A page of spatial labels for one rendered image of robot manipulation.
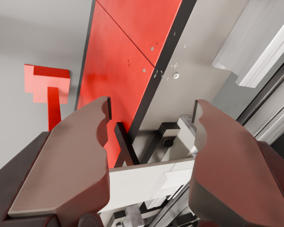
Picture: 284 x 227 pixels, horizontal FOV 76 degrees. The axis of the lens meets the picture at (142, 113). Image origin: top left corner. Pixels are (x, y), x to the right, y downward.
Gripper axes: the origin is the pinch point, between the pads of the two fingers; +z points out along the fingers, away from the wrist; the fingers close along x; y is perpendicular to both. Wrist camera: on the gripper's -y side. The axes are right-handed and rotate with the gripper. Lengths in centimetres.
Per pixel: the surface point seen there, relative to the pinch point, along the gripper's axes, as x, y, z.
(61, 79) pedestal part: -56, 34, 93
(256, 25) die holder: 19.7, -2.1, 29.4
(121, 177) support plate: -5.6, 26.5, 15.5
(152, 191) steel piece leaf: 1.3, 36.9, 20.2
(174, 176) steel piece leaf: 7.1, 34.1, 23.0
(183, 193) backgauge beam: 18, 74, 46
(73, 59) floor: -52, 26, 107
